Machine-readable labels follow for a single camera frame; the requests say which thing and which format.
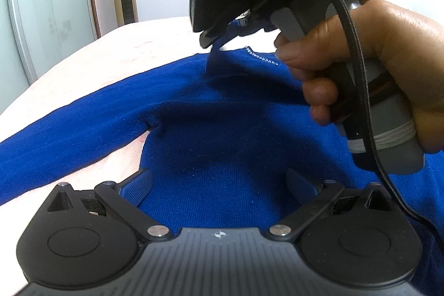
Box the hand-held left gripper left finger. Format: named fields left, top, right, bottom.
left=47, top=168, right=171, bottom=242

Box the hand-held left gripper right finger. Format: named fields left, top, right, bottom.
left=269, top=168, right=394, bottom=242

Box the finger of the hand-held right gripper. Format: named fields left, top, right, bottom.
left=198, top=19, right=243, bottom=49

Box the blue knit sweater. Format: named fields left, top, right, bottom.
left=0, top=19, right=444, bottom=296

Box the person's right hand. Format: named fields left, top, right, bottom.
left=274, top=0, right=444, bottom=155

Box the pink bed sheet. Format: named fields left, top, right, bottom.
left=0, top=16, right=288, bottom=296

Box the black braided cable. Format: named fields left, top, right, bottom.
left=302, top=0, right=439, bottom=238

